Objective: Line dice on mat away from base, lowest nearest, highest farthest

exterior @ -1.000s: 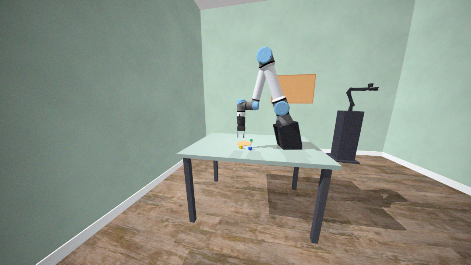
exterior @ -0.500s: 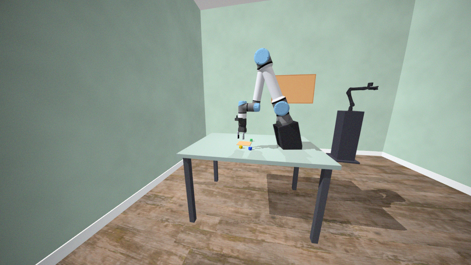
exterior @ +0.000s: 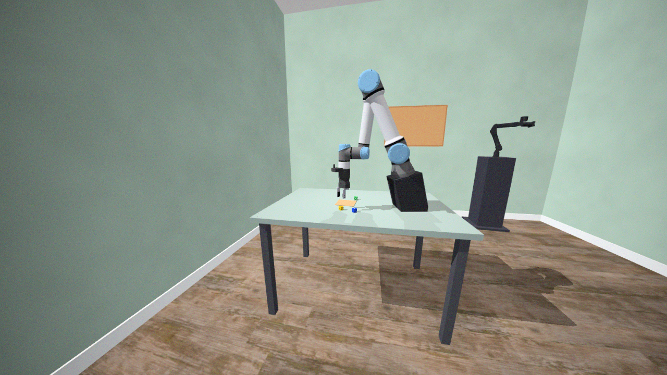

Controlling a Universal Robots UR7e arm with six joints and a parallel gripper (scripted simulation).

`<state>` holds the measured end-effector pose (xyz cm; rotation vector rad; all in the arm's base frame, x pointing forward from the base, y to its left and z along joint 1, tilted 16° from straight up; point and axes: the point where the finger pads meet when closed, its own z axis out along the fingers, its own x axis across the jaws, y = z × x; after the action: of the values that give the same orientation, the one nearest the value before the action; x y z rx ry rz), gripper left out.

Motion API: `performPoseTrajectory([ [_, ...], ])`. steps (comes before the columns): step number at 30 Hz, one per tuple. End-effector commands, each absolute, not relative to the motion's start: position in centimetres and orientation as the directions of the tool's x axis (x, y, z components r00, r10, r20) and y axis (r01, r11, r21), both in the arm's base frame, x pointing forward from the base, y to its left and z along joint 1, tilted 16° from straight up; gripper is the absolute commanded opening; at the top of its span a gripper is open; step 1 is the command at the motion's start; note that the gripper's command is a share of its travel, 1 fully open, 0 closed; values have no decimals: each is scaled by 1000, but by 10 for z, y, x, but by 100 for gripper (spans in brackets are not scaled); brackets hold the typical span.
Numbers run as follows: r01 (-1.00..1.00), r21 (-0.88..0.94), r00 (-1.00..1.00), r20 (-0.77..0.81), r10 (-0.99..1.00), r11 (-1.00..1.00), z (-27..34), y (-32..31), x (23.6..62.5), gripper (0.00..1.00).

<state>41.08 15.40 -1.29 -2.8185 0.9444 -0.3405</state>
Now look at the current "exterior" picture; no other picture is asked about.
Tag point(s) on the tan flat mat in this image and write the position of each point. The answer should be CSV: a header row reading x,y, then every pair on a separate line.
x,y
341,202

